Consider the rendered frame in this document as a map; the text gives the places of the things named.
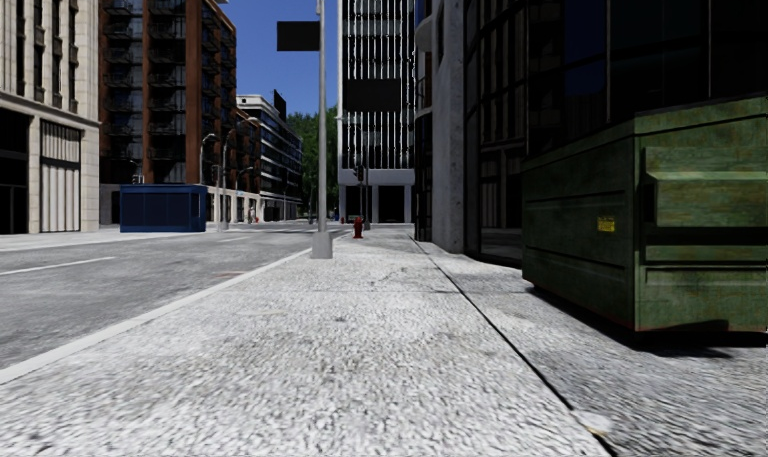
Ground pale stone building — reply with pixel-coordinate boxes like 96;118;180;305
0;0;101;236

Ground white glass tower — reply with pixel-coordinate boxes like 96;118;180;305
337;0;418;224

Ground trees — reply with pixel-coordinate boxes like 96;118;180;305
286;105;340;216

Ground pale glass office building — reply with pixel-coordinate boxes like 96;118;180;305
236;89;304;222

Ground grey street lamp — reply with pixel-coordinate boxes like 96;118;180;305
198;132;218;186
219;127;238;231
276;0;334;260

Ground blue booth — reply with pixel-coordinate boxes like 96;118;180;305
119;183;209;234

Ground green dumpster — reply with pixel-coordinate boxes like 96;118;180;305
520;95;768;333

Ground red brick building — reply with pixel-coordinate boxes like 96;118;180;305
97;0;263;226

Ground traffic light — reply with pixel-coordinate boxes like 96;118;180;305
352;137;372;231

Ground dark glass building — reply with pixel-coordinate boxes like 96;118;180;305
413;0;768;269

